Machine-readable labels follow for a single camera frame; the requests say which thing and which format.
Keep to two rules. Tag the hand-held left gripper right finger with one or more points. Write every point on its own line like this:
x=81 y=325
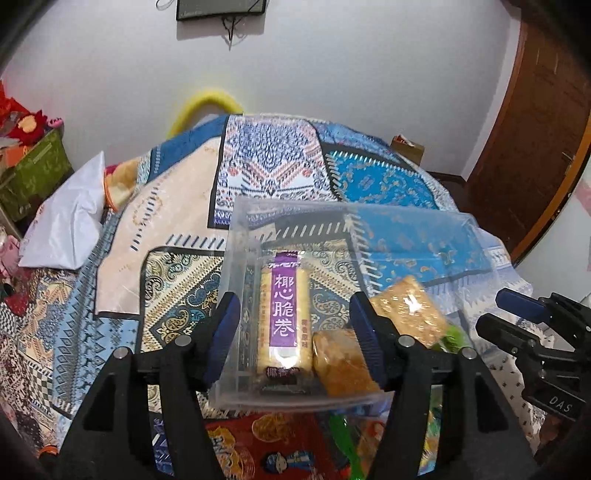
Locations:
x=365 y=339

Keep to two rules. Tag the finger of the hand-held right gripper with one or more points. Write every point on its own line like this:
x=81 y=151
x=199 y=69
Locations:
x=498 y=330
x=521 y=303

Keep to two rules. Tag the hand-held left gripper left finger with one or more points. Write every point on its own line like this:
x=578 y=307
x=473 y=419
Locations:
x=221 y=339

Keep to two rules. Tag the golden fried snack packet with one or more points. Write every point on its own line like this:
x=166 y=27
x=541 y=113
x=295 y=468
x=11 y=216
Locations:
x=339 y=364

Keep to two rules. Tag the tan crispy snack bag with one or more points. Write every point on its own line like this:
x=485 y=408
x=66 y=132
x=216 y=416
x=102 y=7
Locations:
x=406 y=307

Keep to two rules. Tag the purple label snack packet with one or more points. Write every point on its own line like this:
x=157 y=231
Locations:
x=282 y=314

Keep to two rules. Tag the red snack bag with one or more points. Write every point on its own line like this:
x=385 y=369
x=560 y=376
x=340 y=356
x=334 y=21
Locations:
x=268 y=447

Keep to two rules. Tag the clear plastic container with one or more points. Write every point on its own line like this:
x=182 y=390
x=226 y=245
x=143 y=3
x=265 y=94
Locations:
x=295 y=230

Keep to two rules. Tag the white heart print wardrobe door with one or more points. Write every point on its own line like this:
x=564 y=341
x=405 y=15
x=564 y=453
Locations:
x=558 y=267

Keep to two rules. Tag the patterned patchwork blanket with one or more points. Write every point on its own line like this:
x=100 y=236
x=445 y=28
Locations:
x=184 y=194

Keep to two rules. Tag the brown wooden door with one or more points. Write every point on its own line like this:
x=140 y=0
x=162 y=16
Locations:
x=531 y=120

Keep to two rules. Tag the orange fleece blanket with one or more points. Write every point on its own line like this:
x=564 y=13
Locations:
x=119 y=182

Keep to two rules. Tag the cardboard box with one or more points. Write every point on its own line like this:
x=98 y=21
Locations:
x=408 y=147

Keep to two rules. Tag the white plastic bag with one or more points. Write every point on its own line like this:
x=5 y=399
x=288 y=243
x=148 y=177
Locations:
x=69 y=217

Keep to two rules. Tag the pink toy rabbit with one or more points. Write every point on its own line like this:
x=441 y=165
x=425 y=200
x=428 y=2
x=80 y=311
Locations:
x=8 y=258

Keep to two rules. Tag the yellow foam tube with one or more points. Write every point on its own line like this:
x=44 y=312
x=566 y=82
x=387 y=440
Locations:
x=203 y=99

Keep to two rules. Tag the green storage box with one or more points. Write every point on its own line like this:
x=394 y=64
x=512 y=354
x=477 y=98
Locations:
x=34 y=177

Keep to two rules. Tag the red plush toys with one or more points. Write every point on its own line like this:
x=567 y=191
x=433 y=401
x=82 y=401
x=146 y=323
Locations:
x=23 y=122

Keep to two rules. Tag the small black monitor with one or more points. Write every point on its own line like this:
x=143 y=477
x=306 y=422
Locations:
x=217 y=8

